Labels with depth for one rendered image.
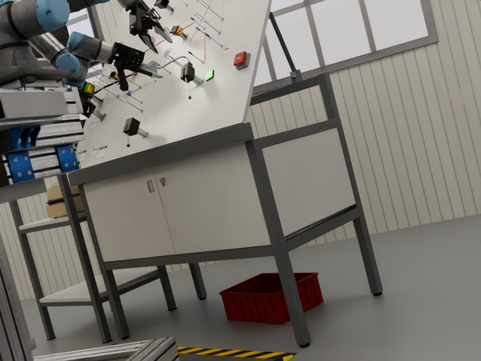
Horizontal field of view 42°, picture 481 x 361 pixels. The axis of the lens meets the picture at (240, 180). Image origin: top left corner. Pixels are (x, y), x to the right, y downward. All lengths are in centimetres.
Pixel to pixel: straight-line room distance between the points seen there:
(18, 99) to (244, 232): 107
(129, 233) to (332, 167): 98
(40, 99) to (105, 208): 133
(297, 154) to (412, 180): 177
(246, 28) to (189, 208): 76
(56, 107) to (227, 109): 76
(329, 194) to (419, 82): 166
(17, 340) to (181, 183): 96
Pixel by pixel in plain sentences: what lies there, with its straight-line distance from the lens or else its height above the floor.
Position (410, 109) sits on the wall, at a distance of 413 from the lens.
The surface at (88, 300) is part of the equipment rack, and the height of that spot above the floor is 22.
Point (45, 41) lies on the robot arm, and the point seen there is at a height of 129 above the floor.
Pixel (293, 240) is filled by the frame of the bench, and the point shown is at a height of 39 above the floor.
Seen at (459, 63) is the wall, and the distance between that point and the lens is 412.
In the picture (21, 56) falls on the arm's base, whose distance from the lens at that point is 203.
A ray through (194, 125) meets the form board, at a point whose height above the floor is 91.
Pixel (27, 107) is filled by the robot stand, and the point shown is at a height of 103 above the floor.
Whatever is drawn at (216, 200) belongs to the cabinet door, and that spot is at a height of 60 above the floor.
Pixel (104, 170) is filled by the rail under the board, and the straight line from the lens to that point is 293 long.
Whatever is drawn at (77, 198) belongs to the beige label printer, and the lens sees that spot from 334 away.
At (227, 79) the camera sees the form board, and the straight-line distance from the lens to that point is 249.
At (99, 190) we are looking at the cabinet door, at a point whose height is 75.
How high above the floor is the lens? 80
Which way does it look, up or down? 3 degrees down
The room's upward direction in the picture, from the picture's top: 15 degrees counter-clockwise
